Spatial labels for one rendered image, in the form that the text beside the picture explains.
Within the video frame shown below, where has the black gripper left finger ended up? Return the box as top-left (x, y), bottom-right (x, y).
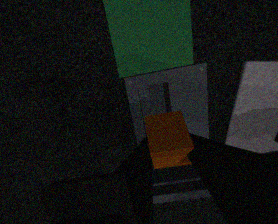
top-left (40, 137), bottom-right (153, 224)

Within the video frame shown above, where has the orange l-shaped block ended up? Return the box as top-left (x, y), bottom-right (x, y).
top-left (144, 111), bottom-right (194, 169)

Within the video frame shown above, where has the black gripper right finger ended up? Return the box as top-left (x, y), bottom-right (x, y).
top-left (187, 133), bottom-right (278, 224)

